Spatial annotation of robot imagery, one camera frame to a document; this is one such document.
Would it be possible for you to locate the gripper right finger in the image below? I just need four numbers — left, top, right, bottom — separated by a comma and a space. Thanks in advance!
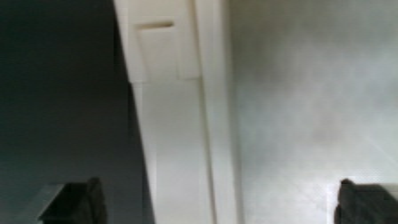
334, 179, 398, 224

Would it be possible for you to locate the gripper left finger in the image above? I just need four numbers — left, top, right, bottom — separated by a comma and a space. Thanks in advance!
39, 177, 109, 224

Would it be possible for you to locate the white desk tabletop tray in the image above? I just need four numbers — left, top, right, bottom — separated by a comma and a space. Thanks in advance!
196, 0, 398, 224

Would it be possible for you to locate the white front fence wall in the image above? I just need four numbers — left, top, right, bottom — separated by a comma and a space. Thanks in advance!
114, 0, 215, 224

